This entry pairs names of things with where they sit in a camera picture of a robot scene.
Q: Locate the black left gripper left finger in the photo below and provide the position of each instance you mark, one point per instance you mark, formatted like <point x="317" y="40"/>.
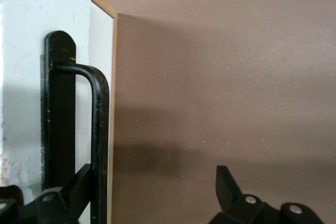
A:
<point x="50" y="208"/>

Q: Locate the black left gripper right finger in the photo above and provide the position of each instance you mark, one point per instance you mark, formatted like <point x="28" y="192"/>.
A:
<point x="246" y="208"/>

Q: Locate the wooden drawer with white front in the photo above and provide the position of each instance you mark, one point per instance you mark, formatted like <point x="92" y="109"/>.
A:
<point x="23" y="51"/>

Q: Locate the brown table cover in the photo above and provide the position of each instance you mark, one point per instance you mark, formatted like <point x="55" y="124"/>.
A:
<point x="223" y="77"/>

